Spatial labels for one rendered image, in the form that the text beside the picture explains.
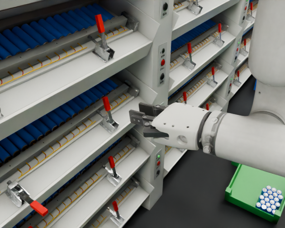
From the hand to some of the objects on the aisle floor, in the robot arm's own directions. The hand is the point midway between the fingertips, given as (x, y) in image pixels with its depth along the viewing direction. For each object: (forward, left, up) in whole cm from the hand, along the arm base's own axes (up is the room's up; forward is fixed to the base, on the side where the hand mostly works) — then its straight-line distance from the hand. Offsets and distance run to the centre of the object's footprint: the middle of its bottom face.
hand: (142, 113), depth 63 cm
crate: (-22, -54, -51) cm, 77 cm away
